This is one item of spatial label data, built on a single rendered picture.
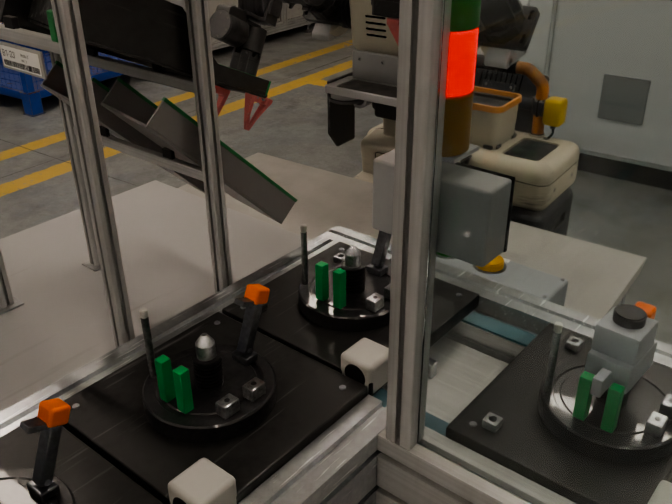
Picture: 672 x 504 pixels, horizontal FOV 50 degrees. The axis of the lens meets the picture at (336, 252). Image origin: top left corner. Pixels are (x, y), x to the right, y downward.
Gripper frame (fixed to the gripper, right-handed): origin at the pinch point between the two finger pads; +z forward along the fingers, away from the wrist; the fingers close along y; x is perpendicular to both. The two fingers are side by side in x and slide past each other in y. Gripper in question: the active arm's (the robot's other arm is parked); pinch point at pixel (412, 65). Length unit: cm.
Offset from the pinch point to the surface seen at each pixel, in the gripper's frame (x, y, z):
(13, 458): -62, -3, 26
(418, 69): -36.5, 24.6, -10.6
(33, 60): -41.9, -21.5, -5.4
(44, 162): 108, -312, 122
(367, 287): -18.1, 6.5, 23.9
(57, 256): -27, -55, 37
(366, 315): -23.3, 10.4, 24.0
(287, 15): 421, -417, 100
